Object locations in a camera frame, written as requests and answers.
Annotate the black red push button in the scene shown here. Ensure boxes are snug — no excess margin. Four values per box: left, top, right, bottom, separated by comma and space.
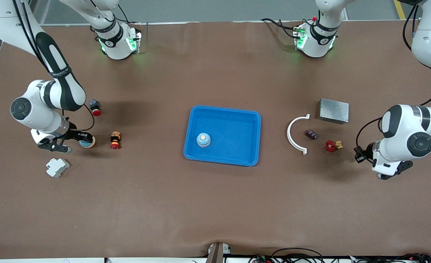
89, 99, 102, 117

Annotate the silver metal box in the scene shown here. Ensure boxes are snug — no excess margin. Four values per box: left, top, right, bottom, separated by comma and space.
318, 98, 350, 125

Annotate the black cable bundle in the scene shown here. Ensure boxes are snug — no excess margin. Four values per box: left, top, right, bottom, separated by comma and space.
350, 253, 431, 263

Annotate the white semicircular bracket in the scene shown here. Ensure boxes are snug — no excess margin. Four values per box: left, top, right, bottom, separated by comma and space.
287, 114, 310, 156

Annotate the white plastic terminal block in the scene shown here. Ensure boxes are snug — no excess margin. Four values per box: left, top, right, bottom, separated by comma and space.
46, 158, 70, 178

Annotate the red yellow emergency button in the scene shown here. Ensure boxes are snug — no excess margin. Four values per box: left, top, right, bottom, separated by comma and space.
110, 131, 122, 150

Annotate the brass valve red handwheel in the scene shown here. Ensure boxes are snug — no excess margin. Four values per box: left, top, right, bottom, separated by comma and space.
324, 140, 344, 153

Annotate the black looped cable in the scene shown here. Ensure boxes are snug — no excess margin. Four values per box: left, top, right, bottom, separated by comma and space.
272, 248, 325, 263

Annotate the blue plastic tray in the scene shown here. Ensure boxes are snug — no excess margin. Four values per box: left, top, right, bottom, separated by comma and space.
184, 106, 262, 167

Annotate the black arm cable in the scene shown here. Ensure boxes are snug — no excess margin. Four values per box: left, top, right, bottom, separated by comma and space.
13, 0, 95, 132
355, 0, 431, 151

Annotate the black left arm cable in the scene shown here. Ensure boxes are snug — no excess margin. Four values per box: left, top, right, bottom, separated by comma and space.
355, 0, 431, 151

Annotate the brown table cover sheet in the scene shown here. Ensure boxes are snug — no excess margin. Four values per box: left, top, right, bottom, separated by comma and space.
0, 20, 431, 259

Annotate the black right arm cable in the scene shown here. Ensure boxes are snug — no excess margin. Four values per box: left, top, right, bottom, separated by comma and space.
13, 0, 95, 132

